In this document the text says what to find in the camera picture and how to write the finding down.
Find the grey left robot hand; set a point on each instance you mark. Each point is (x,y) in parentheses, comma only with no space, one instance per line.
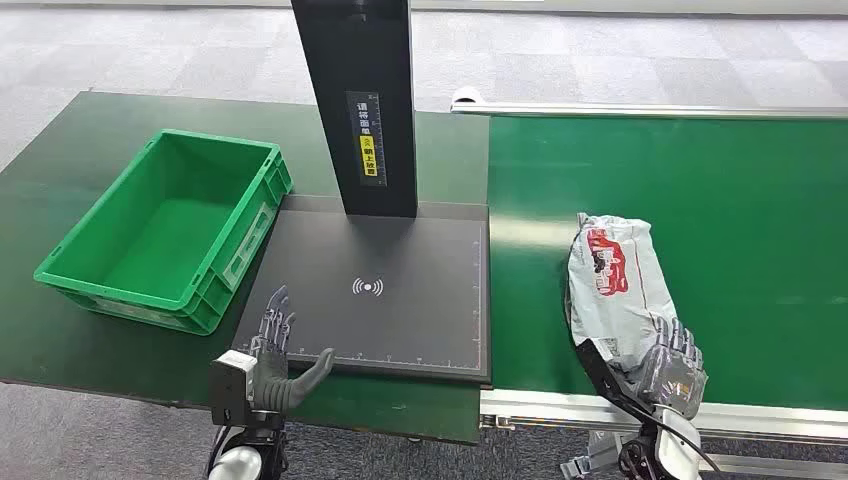
(272,381)

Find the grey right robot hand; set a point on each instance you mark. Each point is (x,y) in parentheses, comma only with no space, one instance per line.
(672,381)

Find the grey plastic mailer package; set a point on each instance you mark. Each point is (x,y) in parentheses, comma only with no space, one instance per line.
(616,291)

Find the black inbound scanner machine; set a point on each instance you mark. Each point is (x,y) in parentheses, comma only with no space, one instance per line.
(397,318)

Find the green conveyor belt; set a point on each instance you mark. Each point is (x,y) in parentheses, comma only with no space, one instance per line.
(729,252)

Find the green plastic crate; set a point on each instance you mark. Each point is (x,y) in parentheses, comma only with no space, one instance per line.
(166,238)

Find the black and yellow label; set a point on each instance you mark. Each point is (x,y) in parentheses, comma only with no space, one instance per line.
(367,139)

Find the dark green table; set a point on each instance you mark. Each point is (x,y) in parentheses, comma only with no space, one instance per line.
(66,166)

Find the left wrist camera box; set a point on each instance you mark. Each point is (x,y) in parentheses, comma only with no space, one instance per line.
(230,387)

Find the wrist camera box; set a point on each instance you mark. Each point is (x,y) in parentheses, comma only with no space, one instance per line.
(599,378)
(230,387)

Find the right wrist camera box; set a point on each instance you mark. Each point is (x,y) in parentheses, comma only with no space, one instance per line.
(599,378)

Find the aluminium conveyor frame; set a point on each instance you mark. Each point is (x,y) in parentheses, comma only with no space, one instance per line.
(596,109)

